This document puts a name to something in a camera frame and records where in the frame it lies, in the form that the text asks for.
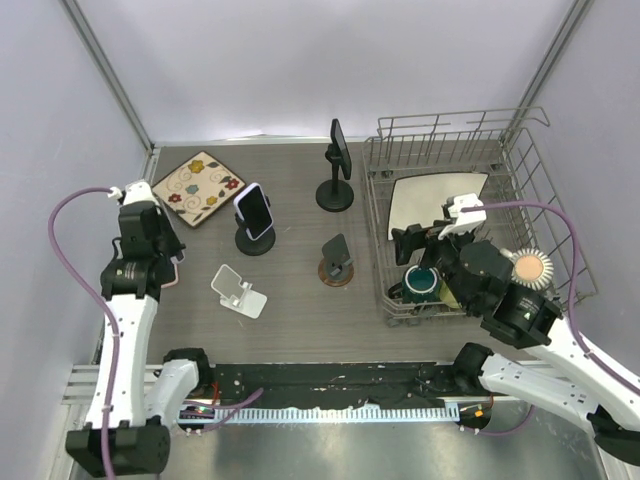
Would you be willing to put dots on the tall black phone stand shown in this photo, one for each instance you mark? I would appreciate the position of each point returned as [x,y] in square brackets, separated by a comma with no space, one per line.
[336,195]

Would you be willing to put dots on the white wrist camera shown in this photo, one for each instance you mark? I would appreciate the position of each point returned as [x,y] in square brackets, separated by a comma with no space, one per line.
[465,214]
[138,191]

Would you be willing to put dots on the white slotted cable duct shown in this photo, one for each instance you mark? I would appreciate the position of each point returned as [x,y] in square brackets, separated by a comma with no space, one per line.
[366,414]

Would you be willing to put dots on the white square plate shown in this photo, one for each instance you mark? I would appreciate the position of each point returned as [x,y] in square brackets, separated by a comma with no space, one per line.
[418,199]

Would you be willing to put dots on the purple-cased phone on left stand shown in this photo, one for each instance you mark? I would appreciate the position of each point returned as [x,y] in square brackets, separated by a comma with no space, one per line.
[253,210]

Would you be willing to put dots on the grey wire dish rack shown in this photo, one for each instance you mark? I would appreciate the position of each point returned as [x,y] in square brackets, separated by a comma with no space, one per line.
[497,142]

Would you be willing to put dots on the floral square trivet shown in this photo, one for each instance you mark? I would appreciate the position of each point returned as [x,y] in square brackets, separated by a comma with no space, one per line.
[198,188]

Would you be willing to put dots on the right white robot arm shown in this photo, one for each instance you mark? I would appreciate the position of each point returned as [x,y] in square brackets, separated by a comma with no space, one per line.
[594,392]

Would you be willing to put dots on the white folding phone stand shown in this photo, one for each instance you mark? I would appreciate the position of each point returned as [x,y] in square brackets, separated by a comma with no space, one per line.
[237,294]

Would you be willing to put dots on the pink-cased phone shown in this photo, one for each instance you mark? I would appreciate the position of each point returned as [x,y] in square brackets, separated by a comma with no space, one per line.
[175,279]

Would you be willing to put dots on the black round-base left stand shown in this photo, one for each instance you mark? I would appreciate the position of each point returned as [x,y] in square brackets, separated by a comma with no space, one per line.
[248,246]

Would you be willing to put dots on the ribbed cup with peach inside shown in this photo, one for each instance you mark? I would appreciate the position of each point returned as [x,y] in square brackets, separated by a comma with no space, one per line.
[532,268]

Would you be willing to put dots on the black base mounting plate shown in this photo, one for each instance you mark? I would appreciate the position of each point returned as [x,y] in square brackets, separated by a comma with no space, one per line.
[337,386]

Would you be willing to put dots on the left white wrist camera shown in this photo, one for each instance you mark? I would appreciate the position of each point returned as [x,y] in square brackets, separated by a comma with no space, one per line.
[138,191]

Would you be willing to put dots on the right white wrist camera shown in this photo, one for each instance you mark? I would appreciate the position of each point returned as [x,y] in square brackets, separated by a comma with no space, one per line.
[465,214]

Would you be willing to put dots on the black phone on tall stand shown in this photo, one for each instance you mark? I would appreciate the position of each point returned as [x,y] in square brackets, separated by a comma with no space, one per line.
[341,147]

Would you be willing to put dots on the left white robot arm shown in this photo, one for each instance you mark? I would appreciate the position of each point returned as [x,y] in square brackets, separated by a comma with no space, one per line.
[127,428]

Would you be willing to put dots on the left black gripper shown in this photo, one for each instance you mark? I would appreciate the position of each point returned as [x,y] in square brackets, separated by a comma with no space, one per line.
[175,244]

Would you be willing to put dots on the yellow-green mug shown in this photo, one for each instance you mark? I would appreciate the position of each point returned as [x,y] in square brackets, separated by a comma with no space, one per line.
[447,298]

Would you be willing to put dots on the wooden-base grey phone stand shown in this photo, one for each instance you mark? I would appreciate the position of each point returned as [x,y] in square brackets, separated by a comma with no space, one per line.
[336,268]

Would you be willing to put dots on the dark green mug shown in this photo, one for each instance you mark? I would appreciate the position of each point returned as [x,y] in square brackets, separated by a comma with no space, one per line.
[418,285]

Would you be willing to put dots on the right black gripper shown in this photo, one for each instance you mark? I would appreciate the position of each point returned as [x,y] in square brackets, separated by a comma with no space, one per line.
[414,237]

